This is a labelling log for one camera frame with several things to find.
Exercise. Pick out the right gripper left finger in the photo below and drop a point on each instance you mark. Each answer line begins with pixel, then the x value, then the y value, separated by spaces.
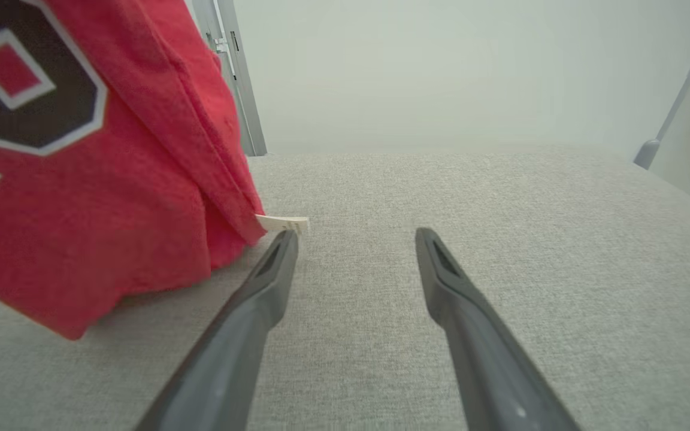
pixel 231 359

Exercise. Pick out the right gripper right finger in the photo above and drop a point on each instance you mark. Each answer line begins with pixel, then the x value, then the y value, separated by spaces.
pixel 489 365

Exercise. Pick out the red basketball jersey white sleeves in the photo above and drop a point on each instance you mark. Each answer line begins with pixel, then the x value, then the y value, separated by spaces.
pixel 111 209

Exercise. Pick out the grey metal diagonal strut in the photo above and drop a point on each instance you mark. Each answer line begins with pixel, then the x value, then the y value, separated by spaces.
pixel 677 99

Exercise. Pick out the grey metal frame post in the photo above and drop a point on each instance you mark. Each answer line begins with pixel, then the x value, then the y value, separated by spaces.
pixel 240 78

